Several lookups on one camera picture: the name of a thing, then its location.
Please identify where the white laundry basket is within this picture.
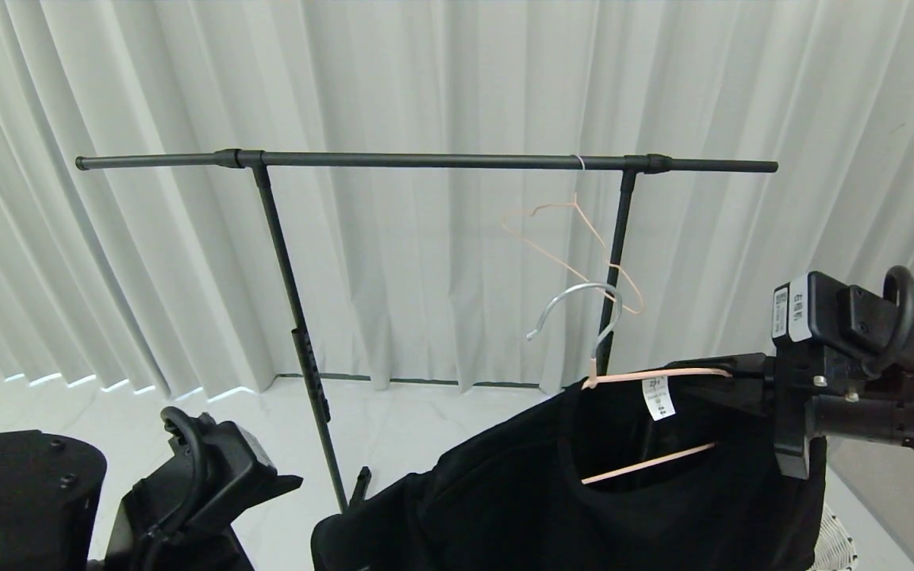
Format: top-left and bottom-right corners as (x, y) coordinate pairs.
(810, 502), (856, 571)

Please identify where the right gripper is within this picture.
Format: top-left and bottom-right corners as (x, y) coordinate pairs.
(663, 349), (914, 481)

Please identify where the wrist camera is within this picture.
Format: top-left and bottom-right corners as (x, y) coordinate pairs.
(772, 271), (890, 397)
(179, 420), (305, 528)

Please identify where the black short-sleeved shirt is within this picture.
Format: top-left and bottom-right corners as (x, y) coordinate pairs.
(312, 373), (828, 571)

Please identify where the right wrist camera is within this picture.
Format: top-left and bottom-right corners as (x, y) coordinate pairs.
(772, 271), (890, 397)

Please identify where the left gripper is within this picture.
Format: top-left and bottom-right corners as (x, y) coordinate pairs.
(104, 476), (255, 571)

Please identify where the white curtain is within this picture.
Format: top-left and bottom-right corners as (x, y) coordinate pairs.
(0, 0), (914, 397)

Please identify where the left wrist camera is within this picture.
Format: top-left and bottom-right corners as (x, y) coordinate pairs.
(179, 420), (305, 528)

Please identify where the black clothes rack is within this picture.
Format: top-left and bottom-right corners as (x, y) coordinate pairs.
(75, 148), (779, 512)

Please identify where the pink clothes hanger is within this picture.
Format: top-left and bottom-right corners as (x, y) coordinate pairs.
(502, 194), (646, 316)
(526, 283), (733, 486)

